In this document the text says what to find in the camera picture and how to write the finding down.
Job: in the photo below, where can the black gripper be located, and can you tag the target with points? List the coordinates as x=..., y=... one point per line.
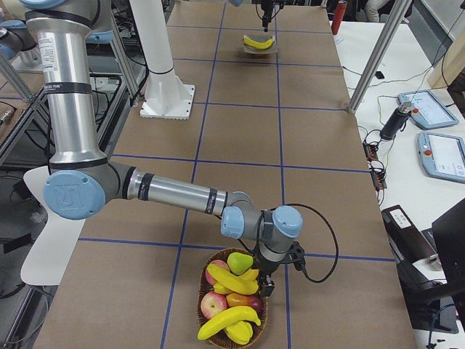
x=269, y=267
x=267, y=14

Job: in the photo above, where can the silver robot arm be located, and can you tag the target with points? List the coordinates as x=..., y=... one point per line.
x=83, y=180

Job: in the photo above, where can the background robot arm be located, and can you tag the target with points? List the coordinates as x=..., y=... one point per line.
x=16, y=39

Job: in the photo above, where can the grey square plate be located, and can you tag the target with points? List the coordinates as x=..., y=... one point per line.
x=251, y=52

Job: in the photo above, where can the yellow banana under pear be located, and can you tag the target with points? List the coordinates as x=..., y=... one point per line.
x=250, y=275

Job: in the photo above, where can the red yellow mango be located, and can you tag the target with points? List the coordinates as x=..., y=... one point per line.
x=253, y=301

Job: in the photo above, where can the green yellow pear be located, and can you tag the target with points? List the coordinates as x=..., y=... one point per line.
x=239, y=263

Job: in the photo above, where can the red apple upper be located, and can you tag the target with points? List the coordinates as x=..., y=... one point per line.
x=211, y=280

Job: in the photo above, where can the red apple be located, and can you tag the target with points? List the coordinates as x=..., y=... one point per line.
x=212, y=304
x=211, y=280

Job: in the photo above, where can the front large yellow banana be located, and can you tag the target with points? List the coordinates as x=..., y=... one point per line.
x=225, y=318

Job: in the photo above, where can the red apple lower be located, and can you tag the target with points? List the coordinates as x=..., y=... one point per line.
x=212, y=304

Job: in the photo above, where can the red cylinder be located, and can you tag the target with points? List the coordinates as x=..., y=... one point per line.
x=338, y=16

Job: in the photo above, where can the black box with label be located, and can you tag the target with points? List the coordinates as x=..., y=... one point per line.
x=409, y=241

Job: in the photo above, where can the black cylinder device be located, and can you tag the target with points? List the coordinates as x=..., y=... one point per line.
x=397, y=119

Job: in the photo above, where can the small electronics board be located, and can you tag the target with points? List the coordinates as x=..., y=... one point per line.
x=370, y=151

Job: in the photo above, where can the upper teach pendant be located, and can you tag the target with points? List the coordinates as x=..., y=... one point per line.
x=427, y=111

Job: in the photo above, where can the teach pendant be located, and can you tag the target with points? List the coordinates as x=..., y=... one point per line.
x=442, y=156
x=427, y=111

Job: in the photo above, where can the black monitor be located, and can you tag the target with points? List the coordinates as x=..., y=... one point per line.
x=448, y=234

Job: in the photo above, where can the lower teach pendant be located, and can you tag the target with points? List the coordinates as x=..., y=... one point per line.
x=442, y=156

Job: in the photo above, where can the white chair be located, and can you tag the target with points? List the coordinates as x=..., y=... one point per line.
x=50, y=254

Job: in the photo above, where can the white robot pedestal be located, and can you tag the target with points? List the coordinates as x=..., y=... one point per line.
x=166, y=96

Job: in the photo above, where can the aluminium frame post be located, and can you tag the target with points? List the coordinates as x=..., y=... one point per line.
x=395, y=18

